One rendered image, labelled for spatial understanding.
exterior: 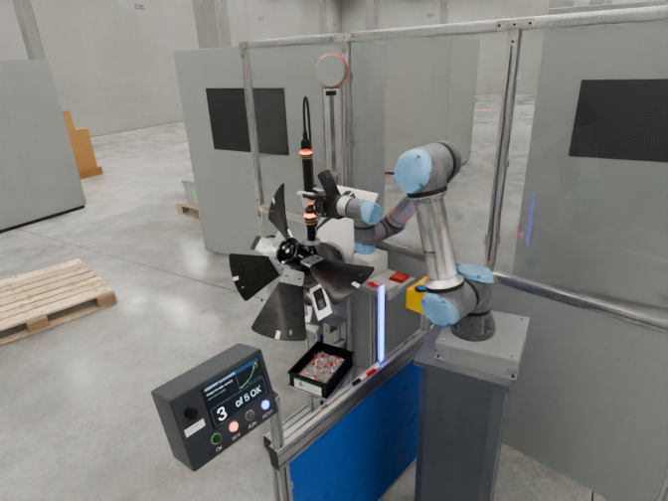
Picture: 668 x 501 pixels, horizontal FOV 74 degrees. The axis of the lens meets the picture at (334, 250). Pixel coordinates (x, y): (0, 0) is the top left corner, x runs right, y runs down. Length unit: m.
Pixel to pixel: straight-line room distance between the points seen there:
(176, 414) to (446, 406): 0.92
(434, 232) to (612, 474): 1.57
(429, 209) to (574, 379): 1.25
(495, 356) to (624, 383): 0.84
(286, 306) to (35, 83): 5.96
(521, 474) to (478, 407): 1.08
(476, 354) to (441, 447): 0.43
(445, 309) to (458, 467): 0.68
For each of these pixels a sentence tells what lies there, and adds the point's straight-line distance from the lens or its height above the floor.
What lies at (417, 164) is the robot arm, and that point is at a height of 1.67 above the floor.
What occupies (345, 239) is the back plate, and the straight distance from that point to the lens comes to 2.05.
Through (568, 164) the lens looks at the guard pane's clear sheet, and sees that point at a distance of 1.96.
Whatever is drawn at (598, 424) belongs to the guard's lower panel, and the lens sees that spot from 2.39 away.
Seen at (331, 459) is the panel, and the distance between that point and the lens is 1.78.
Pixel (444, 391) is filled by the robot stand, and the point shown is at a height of 0.90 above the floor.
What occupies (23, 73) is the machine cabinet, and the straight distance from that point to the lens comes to 7.27.
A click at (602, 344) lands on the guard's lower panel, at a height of 0.82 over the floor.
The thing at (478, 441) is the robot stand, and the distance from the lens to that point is 1.72.
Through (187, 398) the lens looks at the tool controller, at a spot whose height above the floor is 1.24.
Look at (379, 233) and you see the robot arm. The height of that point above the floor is 1.37.
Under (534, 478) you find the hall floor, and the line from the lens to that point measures 2.66.
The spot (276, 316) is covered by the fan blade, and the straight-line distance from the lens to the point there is 1.82.
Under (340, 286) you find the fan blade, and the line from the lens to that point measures 1.67.
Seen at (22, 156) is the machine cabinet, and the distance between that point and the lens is 7.21.
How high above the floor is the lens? 1.94
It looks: 23 degrees down
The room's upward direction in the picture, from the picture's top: 2 degrees counter-clockwise
